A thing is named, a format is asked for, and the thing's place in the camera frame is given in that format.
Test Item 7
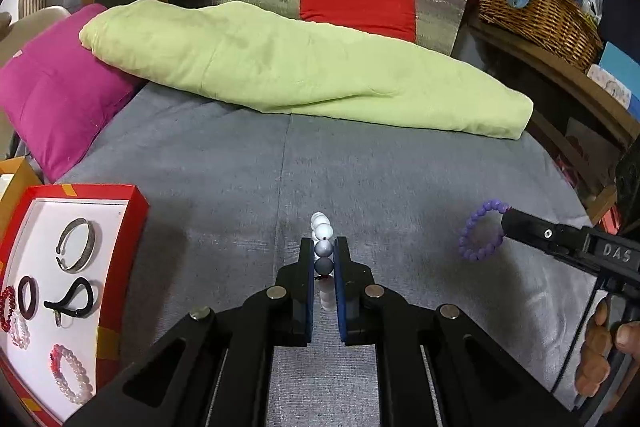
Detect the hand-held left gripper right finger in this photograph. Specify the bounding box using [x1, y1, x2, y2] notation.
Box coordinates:
[334, 236, 583, 427]

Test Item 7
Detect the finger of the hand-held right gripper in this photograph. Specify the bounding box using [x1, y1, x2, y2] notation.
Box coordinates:
[501, 206, 587, 260]

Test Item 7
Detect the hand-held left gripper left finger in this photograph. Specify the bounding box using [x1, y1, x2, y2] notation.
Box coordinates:
[62, 236, 317, 427]

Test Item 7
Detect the purple bead bracelet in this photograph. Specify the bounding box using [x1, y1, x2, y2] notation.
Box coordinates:
[458, 200, 512, 264]

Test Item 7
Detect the red jewelry box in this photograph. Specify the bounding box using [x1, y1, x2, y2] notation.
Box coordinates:
[0, 183, 150, 425]

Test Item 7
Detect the silver metal bangle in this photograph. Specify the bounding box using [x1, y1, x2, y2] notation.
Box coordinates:
[55, 218, 97, 273]

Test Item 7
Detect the pink and white bead bracelet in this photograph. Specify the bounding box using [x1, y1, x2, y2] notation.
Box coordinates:
[48, 343, 95, 404]

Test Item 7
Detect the clear bead bracelet pink flower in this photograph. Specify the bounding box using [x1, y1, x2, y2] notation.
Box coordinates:
[9, 311, 32, 349]

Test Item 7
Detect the person's right hand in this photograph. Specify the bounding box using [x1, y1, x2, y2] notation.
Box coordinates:
[574, 296, 640, 399]

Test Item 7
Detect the grey bed cover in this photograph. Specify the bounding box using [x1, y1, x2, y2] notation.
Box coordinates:
[50, 79, 596, 427]

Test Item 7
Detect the white patterned box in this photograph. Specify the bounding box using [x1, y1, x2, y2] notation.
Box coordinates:
[587, 64, 633, 110]

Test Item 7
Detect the wooden shelf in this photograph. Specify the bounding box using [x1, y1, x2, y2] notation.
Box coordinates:
[465, 14, 640, 228]

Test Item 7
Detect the blue flat box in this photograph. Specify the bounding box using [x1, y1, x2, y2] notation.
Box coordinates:
[597, 41, 640, 108]

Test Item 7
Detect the wicker basket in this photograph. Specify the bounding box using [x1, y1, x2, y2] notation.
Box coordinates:
[477, 0, 604, 74]

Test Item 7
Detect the green folded blanket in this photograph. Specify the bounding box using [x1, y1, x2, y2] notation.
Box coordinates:
[79, 1, 534, 140]

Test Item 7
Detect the red cushion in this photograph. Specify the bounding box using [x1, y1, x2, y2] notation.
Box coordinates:
[298, 0, 417, 44]

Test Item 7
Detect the dark maroon bangle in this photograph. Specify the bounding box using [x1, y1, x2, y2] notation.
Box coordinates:
[17, 276, 39, 319]

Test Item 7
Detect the orange cardboard box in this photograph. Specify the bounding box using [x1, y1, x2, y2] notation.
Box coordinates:
[0, 157, 46, 228]

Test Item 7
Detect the magenta cushion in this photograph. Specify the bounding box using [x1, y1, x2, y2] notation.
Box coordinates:
[0, 3, 143, 184]

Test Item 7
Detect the beige sofa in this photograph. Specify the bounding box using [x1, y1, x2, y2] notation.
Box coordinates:
[0, 4, 71, 68]

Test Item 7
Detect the black cable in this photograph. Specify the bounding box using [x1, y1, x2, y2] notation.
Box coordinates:
[552, 274, 608, 395]

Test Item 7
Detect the black band bracelet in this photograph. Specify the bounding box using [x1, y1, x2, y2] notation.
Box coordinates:
[44, 277, 97, 319]

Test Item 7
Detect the red bead bracelet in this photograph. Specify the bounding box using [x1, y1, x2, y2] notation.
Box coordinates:
[0, 286, 17, 333]

